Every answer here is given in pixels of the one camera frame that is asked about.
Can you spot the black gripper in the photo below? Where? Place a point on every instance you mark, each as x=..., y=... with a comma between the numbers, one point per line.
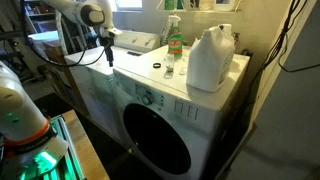
x=108, y=42

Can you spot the large white plastic jug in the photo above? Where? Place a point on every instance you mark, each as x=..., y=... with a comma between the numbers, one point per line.
x=210, y=58

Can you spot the wooden table edge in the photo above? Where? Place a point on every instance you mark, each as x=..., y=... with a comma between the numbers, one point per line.
x=89, y=160

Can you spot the white front-load washing machine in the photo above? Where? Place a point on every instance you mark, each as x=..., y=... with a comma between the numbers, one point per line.
x=174, y=128

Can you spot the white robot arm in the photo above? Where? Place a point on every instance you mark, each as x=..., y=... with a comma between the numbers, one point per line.
x=32, y=147

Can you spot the green spray bottle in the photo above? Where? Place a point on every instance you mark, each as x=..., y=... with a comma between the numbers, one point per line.
x=175, y=40

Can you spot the white top-load washer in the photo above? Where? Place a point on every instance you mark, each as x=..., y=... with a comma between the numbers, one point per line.
x=94, y=76

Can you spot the small clear container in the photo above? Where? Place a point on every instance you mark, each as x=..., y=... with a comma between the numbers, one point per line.
x=170, y=62

